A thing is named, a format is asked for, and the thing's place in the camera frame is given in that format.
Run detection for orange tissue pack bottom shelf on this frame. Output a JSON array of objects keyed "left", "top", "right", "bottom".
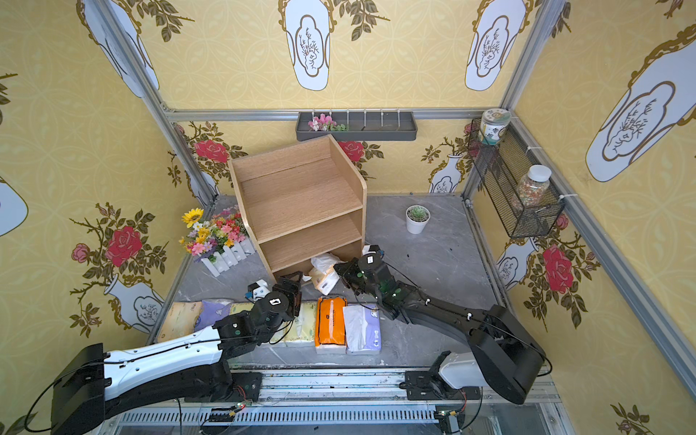
[{"left": 309, "top": 253, "right": 342, "bottom": 295}]

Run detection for yellow green floral tissue pack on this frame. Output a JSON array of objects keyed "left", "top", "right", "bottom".
[{"left": 229, "top": 302, "right": 254, "bottom": 315}]

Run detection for orange white tissue box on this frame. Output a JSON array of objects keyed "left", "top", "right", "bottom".
[{"left": 315, "top": 297, "right": 347, "bottom": 355}]

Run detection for purple Vinda tissue pack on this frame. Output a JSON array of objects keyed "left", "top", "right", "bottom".
[{"left": 194, "top": 299, "right": 232, "bottom": 332}]

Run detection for purple tissue pack bottom shelf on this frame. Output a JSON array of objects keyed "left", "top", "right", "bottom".
[{"left": 343, "top": 304, "right": 382, "bottom": 355}]

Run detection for orange cream tissue pack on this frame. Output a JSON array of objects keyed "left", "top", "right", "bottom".
[{"left": 155, "top": 302, "right": 202, "bottom": 343}]

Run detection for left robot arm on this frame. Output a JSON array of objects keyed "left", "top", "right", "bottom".
[{"left": 47, "top": 272, "right": 303, "bottom": 434}]

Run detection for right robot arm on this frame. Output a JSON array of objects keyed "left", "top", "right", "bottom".
[{"left": 333, "top": 252, "right": 547, "bottom": 405}]

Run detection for wooden shelf unit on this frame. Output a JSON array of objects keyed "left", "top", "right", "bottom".
[{"left": 228, "top": 135, "right": 367, "bottom": 281}]

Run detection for artificial flowers white fence planter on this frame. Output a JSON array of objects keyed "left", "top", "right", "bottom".
[{"left": 179, "top": 205, "right": 256, "bottom": 277}]

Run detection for small potted cactus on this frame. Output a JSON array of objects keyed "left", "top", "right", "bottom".
[{"left": 405, "top": 205, "right": 431, "bottom": 235}]

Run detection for pink flowers in tray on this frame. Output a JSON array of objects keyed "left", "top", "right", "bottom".
[{"left": 307, "top": 113, "right": 347, "bottom": 132}]

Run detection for glass jar white lid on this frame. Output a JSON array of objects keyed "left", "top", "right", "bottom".
[{"left": 512, "top": 165, "right": 552, "bottom": 211}]

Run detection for printed jar on basket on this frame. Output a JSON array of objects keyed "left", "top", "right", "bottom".
[{"left": 478, "top": 108, "right": 512, "bottom": 146}]

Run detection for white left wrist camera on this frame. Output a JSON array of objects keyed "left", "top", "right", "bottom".
[{"left": 245, "top": 279, "right": 270, "bottom": 302}]

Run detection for metal base rail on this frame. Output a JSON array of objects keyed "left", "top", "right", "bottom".
[{"left": 95, "top": 367, "right": 575, "bottom": 434}]

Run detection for grey wall tray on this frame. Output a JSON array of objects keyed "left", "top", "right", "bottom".
[{"left": 295, "top": 110, "right": 418, "bottom": 141}]

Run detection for black wire wall basket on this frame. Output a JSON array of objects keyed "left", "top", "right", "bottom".
[{"left": 474, "top": 127, "right": 565, "bottom": 239}]

